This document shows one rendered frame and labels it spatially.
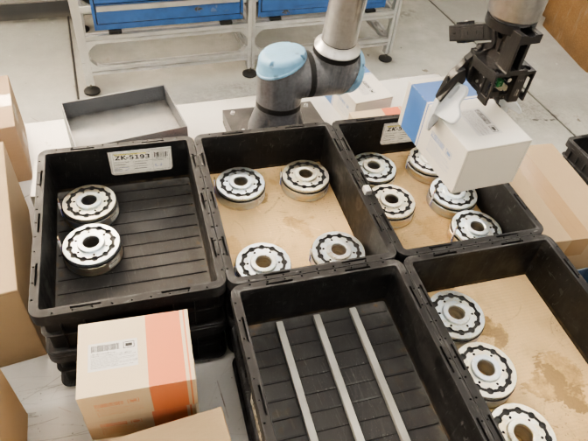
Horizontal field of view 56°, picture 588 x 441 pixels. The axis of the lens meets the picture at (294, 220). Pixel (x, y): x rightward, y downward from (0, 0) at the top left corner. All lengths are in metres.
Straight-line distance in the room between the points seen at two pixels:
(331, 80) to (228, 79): 1.75
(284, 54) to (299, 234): 0.47
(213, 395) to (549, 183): 0.86
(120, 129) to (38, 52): 2.00
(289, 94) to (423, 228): 0.47
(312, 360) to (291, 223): 0.31
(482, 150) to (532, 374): 0.39
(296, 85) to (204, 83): 1.74
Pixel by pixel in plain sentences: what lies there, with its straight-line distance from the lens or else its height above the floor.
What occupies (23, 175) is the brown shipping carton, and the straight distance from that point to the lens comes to 1.48.
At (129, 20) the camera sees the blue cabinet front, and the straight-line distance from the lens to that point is 2.90.
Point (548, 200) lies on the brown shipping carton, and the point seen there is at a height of 0.86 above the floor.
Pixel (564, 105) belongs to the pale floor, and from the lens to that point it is 3.48.
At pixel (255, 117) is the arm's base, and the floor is 0.81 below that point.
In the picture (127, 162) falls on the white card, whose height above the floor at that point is 0.89.
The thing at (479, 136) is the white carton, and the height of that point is 1.13.
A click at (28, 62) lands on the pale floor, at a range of 3.39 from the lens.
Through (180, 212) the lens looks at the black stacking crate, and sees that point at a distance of 1.16.
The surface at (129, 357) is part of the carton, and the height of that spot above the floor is 0.92.
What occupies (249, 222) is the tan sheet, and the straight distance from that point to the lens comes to 1.13.
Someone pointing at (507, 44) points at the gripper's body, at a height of 1.28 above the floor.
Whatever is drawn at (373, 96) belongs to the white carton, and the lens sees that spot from 1.61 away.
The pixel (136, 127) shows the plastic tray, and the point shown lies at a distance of 1.51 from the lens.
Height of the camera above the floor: 1.65
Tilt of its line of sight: 46 degrees down
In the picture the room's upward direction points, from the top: 6 degrees clockwise
